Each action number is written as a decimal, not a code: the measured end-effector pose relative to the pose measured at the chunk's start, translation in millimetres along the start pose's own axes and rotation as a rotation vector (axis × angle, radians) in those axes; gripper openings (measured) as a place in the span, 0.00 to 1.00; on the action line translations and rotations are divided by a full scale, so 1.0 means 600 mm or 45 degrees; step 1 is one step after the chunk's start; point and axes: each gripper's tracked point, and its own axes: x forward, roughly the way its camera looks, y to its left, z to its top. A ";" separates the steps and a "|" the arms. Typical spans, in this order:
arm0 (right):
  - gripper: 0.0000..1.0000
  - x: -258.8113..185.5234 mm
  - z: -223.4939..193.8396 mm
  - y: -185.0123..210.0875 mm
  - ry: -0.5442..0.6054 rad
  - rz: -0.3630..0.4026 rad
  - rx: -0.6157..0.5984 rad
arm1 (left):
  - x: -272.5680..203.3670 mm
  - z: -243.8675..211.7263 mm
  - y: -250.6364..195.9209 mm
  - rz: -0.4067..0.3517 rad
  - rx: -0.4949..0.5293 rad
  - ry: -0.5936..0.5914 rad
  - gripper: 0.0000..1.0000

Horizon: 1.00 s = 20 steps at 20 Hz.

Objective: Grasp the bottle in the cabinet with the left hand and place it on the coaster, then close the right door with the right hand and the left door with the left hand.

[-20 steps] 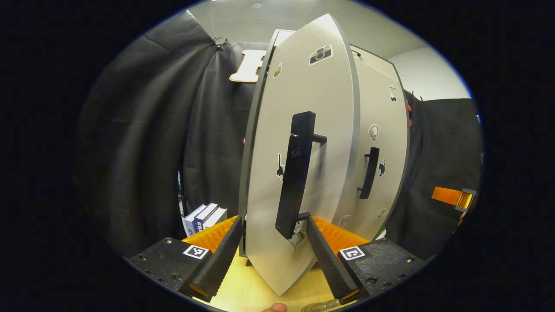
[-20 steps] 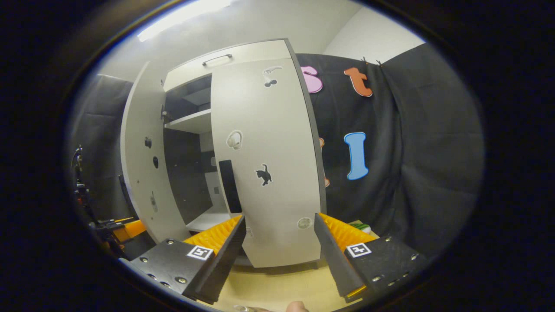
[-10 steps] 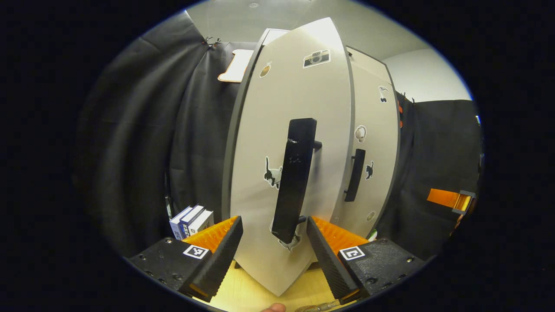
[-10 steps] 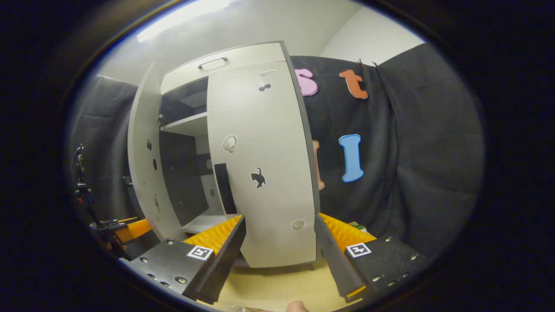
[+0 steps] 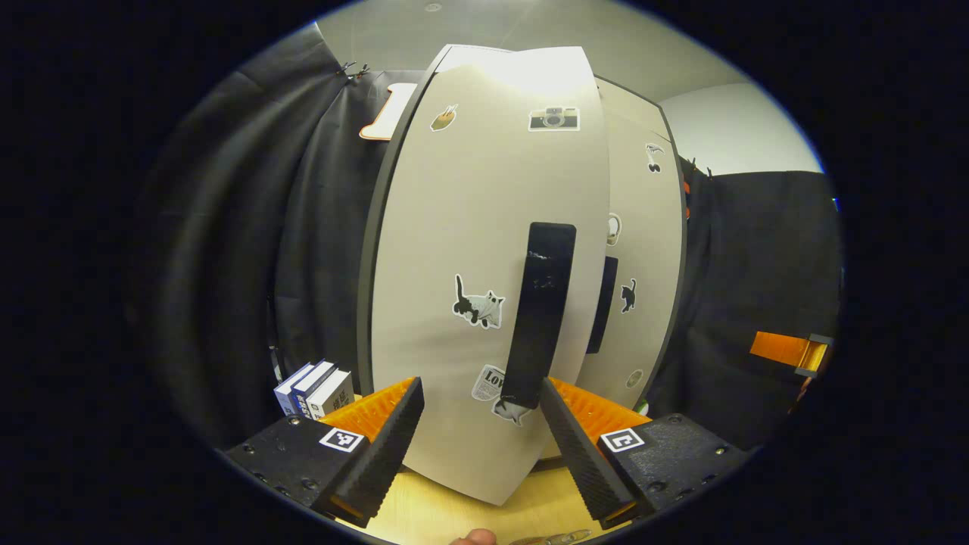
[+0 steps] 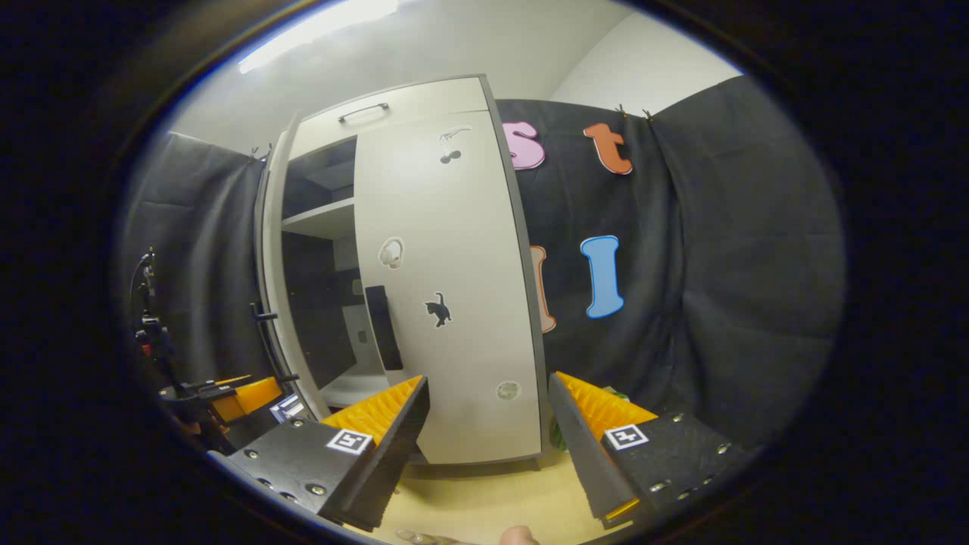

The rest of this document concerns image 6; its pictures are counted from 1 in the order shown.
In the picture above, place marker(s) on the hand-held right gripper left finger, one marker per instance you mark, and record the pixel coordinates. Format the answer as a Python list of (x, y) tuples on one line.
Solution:
[(394, 454)]

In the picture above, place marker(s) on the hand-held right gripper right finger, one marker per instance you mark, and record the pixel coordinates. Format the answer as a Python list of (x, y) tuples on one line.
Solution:
[(583, 454)]

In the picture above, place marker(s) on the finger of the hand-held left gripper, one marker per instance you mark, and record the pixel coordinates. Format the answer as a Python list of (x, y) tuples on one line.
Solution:
[(197, 390), (253, 397)]

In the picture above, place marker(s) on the white door with phone sticker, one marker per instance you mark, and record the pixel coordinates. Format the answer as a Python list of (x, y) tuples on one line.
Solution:
[(274, 265)]

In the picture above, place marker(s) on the white and grey cabinet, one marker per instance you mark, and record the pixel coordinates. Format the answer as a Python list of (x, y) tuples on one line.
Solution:
[(322, 219)]

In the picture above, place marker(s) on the white door with cat sticker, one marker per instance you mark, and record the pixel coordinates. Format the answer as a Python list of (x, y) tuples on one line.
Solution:
[(469, 250)]

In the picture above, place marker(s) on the white cabinet drawer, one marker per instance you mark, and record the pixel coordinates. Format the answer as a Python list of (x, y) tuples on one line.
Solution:
[(424, 102)]

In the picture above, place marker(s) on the black equipment stand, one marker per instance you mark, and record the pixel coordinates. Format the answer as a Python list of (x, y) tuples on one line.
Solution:
[(151, 333)]

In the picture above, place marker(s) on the black backdrop cloth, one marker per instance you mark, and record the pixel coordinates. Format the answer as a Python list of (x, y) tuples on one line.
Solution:
[(719, 265), (197, 250)]

